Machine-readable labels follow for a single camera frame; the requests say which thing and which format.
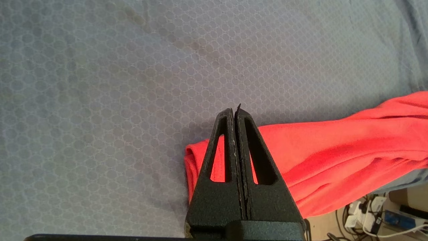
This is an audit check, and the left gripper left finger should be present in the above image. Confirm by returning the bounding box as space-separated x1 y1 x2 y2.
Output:
186 108 246 239

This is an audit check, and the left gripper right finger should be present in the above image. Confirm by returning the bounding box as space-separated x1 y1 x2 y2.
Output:
235 104 303 223

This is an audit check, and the red printed t-shirt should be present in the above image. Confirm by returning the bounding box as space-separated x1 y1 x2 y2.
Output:
184 91 428 219

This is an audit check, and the tangled robot cable bundle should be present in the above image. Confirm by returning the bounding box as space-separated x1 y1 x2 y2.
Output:
328 191 428 241

